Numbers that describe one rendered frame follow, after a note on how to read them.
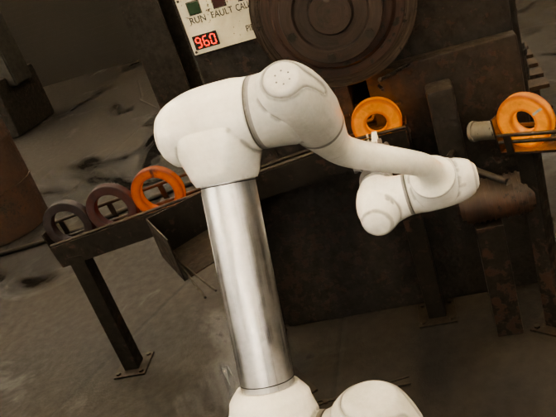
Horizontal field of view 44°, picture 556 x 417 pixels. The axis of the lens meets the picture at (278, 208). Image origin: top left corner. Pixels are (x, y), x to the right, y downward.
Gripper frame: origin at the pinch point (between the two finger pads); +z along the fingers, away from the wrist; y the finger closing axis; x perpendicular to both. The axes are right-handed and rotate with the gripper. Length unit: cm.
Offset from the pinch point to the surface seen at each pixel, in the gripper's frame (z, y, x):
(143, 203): 16, -82, -10
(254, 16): 17.9, -25.3, 38.6
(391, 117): 16.0, 5.0, -1.7
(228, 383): -9, -70, -74
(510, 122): 1.2, 36.5, -4.3
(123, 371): 7, -117, -75
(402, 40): 16.4, 13.2, 20.8
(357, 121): 16.2, -5.1, -0.2
